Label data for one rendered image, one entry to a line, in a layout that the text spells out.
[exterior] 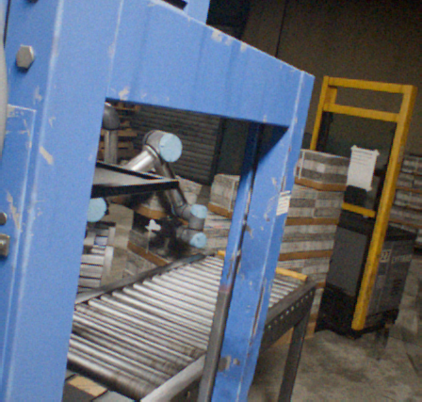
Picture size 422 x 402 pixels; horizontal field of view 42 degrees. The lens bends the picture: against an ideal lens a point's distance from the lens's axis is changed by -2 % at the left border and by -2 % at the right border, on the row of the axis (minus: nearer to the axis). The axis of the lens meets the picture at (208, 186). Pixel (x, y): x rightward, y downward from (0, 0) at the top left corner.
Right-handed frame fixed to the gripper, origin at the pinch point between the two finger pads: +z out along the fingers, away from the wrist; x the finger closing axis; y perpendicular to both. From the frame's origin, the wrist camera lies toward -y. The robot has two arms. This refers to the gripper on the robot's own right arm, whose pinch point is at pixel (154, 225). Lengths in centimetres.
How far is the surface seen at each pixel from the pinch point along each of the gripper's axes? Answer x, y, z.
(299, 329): -14, -27, -84
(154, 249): -4.4, -16.5, 7.0
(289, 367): -10, -45, -83
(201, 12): 94, 102, -138
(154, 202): 0.7, 12.2, -0.4
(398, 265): -212, -76, -28
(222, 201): -65, -6, 18
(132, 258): -2.6, -27.5, 24.7
